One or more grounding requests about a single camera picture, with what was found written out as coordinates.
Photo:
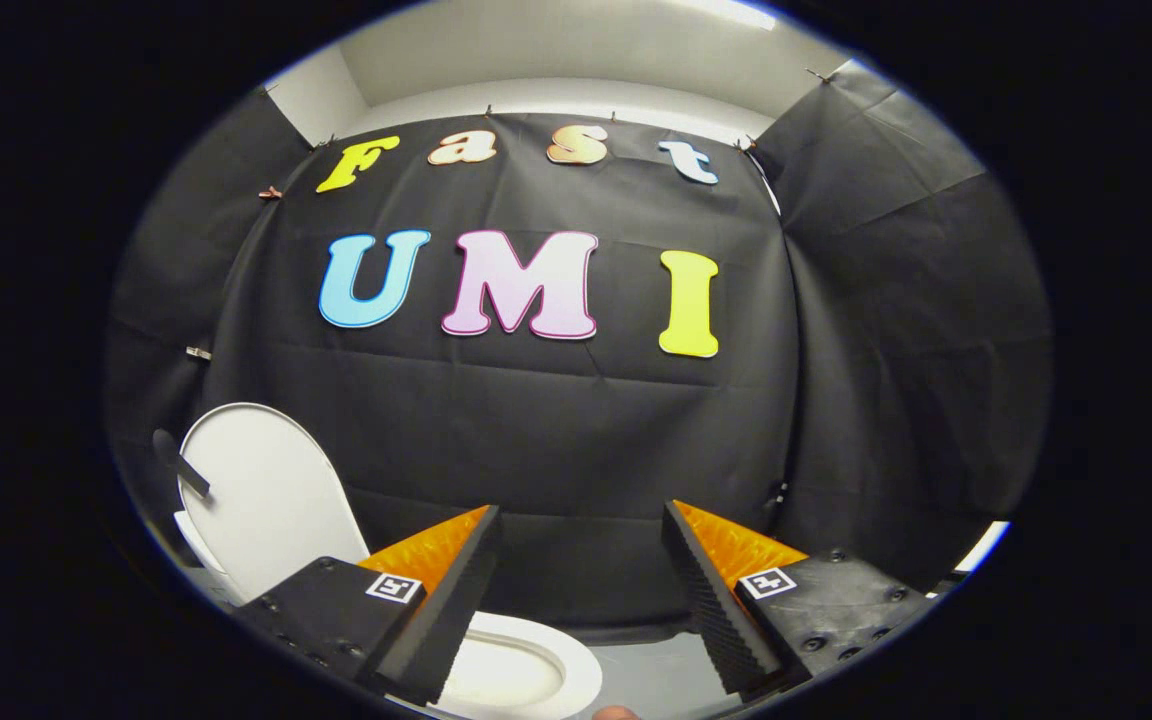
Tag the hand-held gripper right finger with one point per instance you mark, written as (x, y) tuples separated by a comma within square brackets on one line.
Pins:
[(711, 600)]

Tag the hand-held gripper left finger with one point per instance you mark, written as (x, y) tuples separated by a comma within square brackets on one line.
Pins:
[(451, 600)]

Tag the white toilet seat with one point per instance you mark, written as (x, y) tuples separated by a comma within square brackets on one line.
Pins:
[(583, 660)]

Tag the white ceramic toilet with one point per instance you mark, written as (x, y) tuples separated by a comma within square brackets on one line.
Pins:
[(496, 680)]

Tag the white toilet lid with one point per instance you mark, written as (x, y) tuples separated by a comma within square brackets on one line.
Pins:
[(266, 490)]

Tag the black backdrop cloth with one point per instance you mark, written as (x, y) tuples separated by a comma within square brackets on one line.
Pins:
[(556, 440)]

